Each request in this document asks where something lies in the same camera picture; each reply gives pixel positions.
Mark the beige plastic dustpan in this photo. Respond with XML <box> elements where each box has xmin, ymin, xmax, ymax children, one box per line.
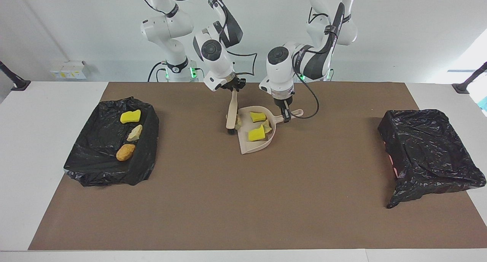
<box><xmin>238</xmin><ymin>106</ymin><xmax>304</xmax><ymax>155</ymax></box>

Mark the brown toy bread roll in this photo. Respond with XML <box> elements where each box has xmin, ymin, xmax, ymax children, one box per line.
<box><xmin>116</xmin><ymin>144</ymin><xmax>136</xmax><ymax>161</ymax></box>

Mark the black bin bag liner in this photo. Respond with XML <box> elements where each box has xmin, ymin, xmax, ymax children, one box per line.
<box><xmin>64</xmin><ymin>96</ymin><xmax>159</xmax><ymax>187</ymax></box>

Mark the black bin bag over pink bin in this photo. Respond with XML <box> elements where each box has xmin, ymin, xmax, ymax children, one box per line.
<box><xmin>378</xmin><ymin>109</ymin><xmax>487</xmax><ymax>209</ymax></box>

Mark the brown table mat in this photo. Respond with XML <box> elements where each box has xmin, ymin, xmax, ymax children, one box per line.
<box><xmin>29</xmin><ymin>82</ymin><xmax>487</xmax><ymax>251</ymax></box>

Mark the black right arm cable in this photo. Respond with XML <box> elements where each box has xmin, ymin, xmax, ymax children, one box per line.
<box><xmin>135</xmin><ymin>0</ymin><xmax>258</xmax><ymax>77</ymax></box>

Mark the black base cable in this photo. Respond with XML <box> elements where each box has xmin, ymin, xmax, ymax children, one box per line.
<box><xmin>148</xmin><ymin>62</ymin><xmax>165</xmax><ymax>82</ymax></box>

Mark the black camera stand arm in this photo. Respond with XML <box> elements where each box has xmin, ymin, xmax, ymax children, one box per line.
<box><xmin>452</xmin><ymin>62</ymin><xmax>487</xmax><ymax>94</ymax></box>
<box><xmin>0</xmin><ymin>60</ymin><xmax>31</xmax><ymax>91</ymax></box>

